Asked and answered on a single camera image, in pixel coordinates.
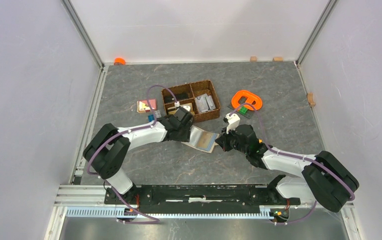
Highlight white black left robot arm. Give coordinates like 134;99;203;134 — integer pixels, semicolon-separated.
82;106;193;204

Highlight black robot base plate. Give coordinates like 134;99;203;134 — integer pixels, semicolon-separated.
123;184;301;214

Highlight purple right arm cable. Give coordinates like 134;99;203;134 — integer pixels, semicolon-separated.
229;102;356;226

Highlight orange tape dispenser ring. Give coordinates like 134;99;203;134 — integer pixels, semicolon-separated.
231;90;264;112

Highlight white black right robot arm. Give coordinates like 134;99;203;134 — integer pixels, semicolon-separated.
215;124;360;213

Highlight beige leather card holder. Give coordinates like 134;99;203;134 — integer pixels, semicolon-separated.
182;125;219;153

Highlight yellow cards in basket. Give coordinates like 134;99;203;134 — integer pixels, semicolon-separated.
167;103;195;115

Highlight silver cards in basket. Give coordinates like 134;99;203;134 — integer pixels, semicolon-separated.
195;93;216;113

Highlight orange round cap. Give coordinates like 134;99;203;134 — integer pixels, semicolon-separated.
113;57;126;66

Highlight blue toy brick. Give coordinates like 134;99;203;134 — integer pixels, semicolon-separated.
147;110;161;123

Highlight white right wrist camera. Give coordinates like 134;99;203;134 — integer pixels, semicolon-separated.
224;113;240;134

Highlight aluminium frame rail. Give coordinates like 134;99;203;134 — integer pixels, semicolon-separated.
53;184;355;220

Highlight playing card box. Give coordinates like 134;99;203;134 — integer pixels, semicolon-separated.
137;98;157;114

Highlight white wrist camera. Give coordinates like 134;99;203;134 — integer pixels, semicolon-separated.
224;113;240;134
171;103;194;115

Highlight curved wooden piece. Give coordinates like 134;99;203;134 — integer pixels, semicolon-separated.
307;92;316;108

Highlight green toy brick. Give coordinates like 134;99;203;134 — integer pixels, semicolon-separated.
237;106;248;116

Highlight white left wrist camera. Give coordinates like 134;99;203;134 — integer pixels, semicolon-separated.
171;103;194;115

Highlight black cards in basket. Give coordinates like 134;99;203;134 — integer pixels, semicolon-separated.
163;92;189;104

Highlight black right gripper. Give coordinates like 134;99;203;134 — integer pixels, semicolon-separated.
216;124;249;155

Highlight brown woven divided basket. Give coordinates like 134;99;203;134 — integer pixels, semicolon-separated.
161;79;221;123

